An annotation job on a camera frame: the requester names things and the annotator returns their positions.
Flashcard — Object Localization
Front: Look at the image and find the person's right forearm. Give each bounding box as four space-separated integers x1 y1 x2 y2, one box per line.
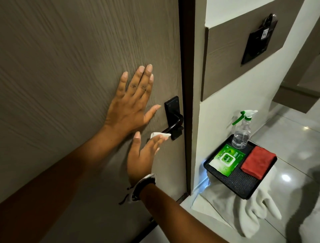
139 183 229 243

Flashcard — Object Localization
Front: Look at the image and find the person's left forearm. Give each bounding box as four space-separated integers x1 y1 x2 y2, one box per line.
0 123 138 243

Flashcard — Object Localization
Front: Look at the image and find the white towel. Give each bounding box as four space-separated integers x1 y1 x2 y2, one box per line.
191 165 283 238

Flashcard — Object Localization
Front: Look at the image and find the white wet wipe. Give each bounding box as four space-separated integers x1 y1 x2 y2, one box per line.
150 132 172 141

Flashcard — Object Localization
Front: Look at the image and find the red folded cloth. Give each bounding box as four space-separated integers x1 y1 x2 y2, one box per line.
240 146 278 180

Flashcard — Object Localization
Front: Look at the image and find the black and white wristband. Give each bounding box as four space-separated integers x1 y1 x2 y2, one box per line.
119 173 157 206

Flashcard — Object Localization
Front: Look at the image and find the person's left hand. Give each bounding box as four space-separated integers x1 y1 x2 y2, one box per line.
104 64 162 133

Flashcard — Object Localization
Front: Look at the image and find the dark brown door frame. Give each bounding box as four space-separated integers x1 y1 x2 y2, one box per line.
178 0 208 196

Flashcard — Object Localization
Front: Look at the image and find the person's right hand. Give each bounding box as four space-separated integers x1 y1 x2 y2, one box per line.
127 131 172 187

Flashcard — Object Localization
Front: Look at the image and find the black door handle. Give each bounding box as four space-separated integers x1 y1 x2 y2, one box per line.
161 96 184 141

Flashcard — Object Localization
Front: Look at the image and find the black key card holder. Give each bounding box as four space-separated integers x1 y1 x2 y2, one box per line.
241 14 278 66

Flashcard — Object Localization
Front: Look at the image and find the green wet wipes packet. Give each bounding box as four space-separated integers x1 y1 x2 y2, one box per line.
208 144 247 177

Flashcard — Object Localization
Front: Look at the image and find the clear spray bottle green trigger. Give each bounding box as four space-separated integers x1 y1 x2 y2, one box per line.
231 110 258 150

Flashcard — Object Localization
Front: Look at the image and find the black rectangular tray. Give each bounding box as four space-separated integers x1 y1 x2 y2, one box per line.
203 134 278 200

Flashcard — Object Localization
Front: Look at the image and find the brown wooden door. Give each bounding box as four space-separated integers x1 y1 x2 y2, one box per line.
0 0 188 243

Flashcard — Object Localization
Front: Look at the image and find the brown wall panel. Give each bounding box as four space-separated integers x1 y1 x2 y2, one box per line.
201 0 305 102

